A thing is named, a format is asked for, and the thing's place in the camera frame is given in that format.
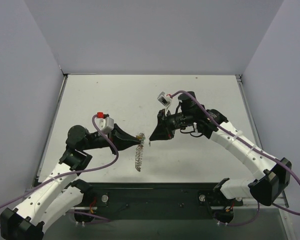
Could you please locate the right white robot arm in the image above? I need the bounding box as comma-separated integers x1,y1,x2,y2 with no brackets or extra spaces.
149,91,292,206

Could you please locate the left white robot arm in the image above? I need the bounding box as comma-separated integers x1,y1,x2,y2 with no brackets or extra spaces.
0,123,141,240

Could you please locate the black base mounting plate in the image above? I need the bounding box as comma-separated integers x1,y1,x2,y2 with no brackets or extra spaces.
75,182,244,221

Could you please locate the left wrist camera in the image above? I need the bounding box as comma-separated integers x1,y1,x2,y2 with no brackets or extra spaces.
96,112,115,135

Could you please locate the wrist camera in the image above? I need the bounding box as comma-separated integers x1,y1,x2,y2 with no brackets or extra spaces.
96,112,115,135
157,91,173,110

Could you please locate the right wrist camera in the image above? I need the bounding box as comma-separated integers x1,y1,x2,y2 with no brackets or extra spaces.
157,91,173,110

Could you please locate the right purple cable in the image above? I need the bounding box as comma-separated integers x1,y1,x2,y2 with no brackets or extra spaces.
168,90,300,227

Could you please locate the purple cable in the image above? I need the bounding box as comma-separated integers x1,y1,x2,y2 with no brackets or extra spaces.
168,90,300,227
0,114,120,230

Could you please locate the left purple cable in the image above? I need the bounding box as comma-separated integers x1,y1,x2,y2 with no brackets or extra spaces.
0,114,120,230

